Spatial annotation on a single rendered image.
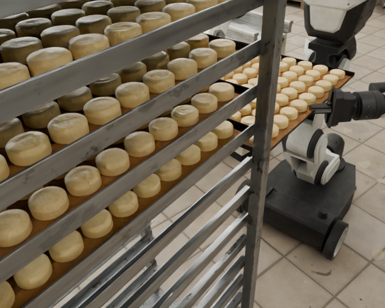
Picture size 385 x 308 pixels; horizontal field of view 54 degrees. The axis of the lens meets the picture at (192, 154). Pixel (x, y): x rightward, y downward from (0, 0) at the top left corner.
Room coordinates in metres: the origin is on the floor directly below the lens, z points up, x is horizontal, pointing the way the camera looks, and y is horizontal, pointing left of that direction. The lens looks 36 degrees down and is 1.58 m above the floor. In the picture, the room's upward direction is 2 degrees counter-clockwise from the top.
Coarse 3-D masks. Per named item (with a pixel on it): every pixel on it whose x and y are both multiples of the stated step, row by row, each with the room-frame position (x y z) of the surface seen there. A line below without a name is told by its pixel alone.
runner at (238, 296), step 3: (240, 291) 0.71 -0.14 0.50; (237, 294) 0.70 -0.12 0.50; (240, 294) 0.70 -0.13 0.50; (234, 297) 0.69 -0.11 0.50; (237, 297) 0.69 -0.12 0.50; (240, 297) 0.67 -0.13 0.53; (231, 300) 0.68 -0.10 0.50; (234, 300) 0.68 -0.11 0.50; (237, 300) 0.68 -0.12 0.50; (240, 300) 0.67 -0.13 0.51; (231, 303) 0.67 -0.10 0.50; (234, 303) 0.67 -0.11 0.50; (237, 303) 0.66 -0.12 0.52; (228, 306) 0.66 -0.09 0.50; (231, 306) 0.66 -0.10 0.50; (234, 306) 0.64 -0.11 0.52; (237, 306) 0.66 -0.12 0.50
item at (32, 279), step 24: (192, 144) 0.61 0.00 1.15; (216, 144) 0.63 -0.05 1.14; (168, 168) 0.54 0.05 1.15; (192, 168) 0.56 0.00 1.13; (144, 192) 0.48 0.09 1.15; (96, 216) 0.42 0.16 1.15; (120, 216) 0.44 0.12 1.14; (72, 240) 0.38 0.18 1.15; (96, 240) 0.39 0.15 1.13; (48, 264) 0.34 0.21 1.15; (72, 264) 0.35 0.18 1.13; (0, 288) 0.30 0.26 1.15; (24, 288) 0.31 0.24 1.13
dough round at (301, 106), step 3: (291, 102) 1.00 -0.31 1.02; (294, 102) 1.00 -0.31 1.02; (297, 102) 1.00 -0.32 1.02; (300, 102) 1.00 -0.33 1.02; (303, 102) 1.00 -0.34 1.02; (291, 105) 0.98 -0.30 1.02; (294, 105) 0.98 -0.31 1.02; (297, 105) 0.98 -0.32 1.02; (300, 105) 0.98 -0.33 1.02; (303, 105) 0.98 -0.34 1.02; (306, 105) 0.98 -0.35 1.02; (297, 108) 0.97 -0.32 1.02; (300, 108) 0.97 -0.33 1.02; (303, 108) 0.97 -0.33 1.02; (306, 108) 0.98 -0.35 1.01; (300, 111) 0.97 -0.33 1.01; (303, 111) 0.97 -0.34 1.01
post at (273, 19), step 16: (272, 0) 0.66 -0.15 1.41; (272, 16) 0.66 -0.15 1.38; (272, 32) 0.66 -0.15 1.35; (272, 48) 0.66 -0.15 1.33; (272, 64) 0.66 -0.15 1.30; (272, 80) 0.66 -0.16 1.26; (272, 96) 0.66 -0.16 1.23; (256, 112) 0.67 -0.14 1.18; (272, 112) 0.67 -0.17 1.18; (256, 128) 0.67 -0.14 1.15; (272, 128) 0.67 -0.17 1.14; (256, 144) 0.67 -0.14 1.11; (256, 160) 0.67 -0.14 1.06; (256, 176) 0.66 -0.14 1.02; (256, 192) 0.66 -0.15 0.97; (256, 208) 0.66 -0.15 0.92; (256, 224) 0.66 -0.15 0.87; (256, 240) 0.66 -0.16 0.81; (256, 256) 0.66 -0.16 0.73; (256, 272) 0.67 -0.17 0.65
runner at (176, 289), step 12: (240, 216) 0.69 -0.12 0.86; (228, 228) 0.66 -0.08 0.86; (240, 228) 0.65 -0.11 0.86; (216, 240) 0.62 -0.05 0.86; (228, 240) 0.61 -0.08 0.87; (204, 252) 0.58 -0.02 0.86; (216, 252) 0.57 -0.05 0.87; (192, 264) 0.55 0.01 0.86; (204, 264) 0.54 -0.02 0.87; (180, 276) 0.52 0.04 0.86; (192, 276) 0.51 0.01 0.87; (180, 288) 0.48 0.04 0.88; (168, 300) 0.45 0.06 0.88
